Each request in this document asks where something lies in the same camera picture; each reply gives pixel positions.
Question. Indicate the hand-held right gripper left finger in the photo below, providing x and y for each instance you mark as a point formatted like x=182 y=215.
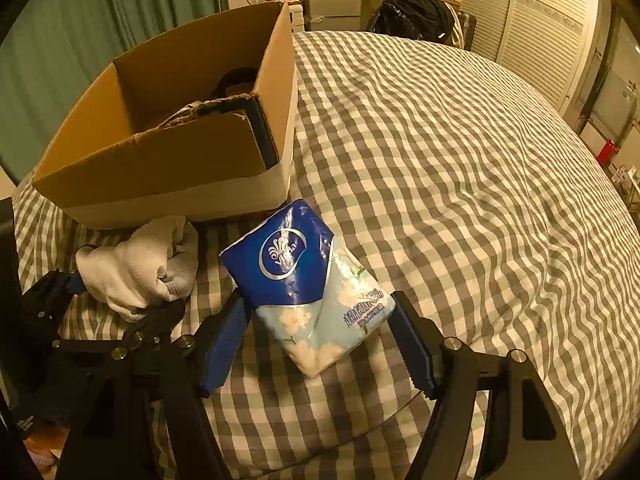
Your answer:
x=225 y=347

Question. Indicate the grey checked blanket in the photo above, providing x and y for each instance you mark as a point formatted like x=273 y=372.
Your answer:
x=450 y=160

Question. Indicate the white suitcase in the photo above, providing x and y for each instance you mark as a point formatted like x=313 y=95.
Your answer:
x=296 y=17

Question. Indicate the white louvred wardrobe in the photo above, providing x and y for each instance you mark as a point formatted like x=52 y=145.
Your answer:
x=540 y=25

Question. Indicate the red fire extinguisher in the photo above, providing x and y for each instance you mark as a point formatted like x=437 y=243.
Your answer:
x=606 y=152

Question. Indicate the brown cardboard box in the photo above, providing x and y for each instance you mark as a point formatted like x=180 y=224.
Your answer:
x=150 y=170

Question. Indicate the white dressing table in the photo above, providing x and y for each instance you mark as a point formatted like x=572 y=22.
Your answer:
x=372 y=5

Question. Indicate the white side table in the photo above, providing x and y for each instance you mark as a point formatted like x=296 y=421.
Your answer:
x=627 y=180

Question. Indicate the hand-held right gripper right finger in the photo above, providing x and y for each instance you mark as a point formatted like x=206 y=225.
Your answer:
x=417 y=352

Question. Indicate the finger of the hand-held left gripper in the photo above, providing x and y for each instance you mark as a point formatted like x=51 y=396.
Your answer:
x=157 y=317
x=47 y=292

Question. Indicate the blue tissue pack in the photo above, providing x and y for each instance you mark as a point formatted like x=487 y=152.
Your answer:
x=290 y=260

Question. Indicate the wide green curtain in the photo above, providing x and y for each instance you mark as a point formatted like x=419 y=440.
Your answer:
x=75 y=10

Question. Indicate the white cloth glove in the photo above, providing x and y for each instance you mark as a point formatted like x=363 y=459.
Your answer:
x=145 y=260

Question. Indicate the white appliance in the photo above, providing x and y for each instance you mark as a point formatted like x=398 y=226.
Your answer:
x=615 y=105

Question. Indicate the black jacket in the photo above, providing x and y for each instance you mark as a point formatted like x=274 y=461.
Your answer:
x=415 y=12

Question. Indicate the silver fridge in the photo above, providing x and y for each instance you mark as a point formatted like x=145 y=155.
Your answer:
x=332 y=2

